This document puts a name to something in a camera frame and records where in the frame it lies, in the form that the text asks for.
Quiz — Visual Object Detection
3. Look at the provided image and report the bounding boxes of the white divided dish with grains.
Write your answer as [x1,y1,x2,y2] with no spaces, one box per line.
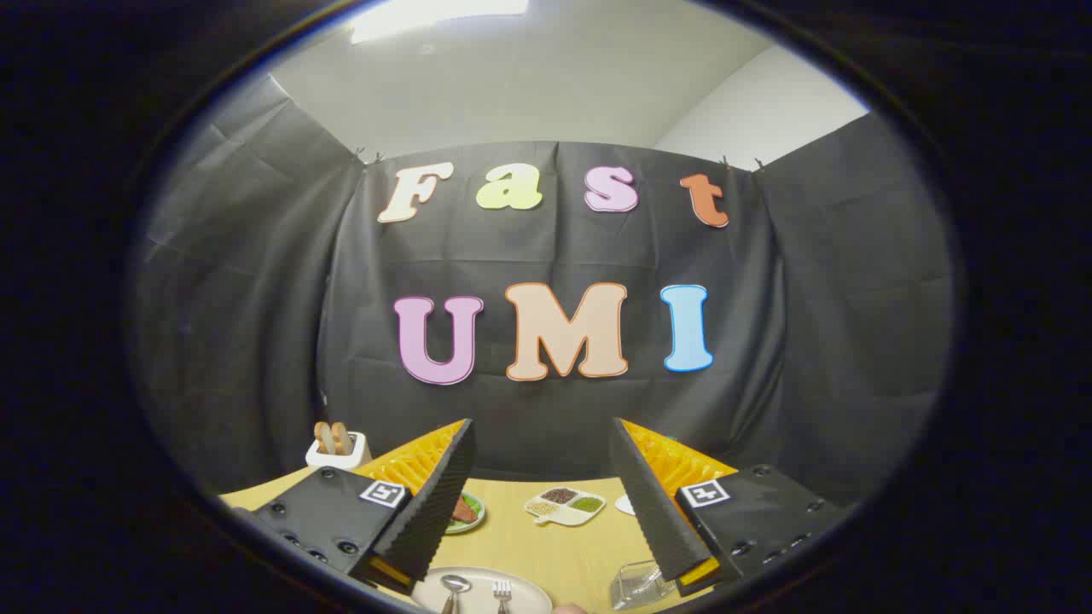
[524,487,607,527]

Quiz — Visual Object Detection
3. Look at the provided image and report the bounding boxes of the clear wire cutlery holder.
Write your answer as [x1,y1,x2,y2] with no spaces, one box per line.
[609,560,680,611]

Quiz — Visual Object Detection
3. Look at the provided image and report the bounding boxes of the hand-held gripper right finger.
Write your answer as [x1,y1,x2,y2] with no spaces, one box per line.
[609,418,854,598]

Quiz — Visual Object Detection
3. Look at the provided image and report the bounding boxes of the large white plate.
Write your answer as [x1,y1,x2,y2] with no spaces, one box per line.
[411,567,554,614]

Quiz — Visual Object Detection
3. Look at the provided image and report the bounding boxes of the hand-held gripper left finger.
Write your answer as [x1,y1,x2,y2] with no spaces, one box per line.
[230,418,479,598]

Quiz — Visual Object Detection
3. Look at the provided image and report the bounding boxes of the pale green plate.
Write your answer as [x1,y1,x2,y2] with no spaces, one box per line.
[444,492,487,536]

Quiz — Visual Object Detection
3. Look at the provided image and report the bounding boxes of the white toaster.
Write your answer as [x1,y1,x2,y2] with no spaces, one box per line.
[305,431,373,472]

